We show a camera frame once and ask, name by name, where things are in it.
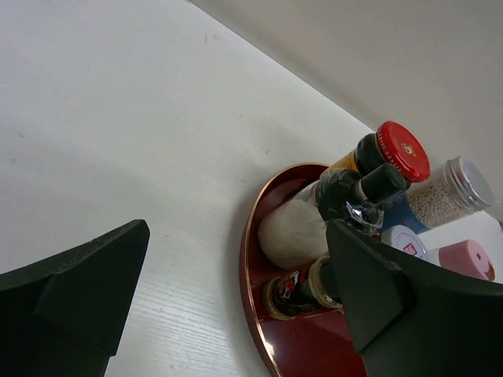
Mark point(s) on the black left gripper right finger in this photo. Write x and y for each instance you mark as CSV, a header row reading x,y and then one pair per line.
x,y
408,317

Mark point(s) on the black-cap white powder bottle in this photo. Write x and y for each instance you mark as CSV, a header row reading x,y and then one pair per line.
x,y
294,233

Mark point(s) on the pink-lid jar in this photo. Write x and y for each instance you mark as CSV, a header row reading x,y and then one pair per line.
x,y
467,258

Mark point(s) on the round red lacquer tray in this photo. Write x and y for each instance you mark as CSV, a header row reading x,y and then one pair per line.
x,y
311,345

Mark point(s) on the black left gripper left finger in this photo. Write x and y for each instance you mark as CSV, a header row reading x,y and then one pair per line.
x,y
64,315

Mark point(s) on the white-lid dark sauce jar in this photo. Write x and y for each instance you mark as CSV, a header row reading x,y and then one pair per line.
x,y
404,239

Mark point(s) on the small black-lid spice jar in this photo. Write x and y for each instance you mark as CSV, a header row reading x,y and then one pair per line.
x,y
303,292

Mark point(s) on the red-lid chili sauce jar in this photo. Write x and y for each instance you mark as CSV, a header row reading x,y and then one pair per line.
x,y
391,143

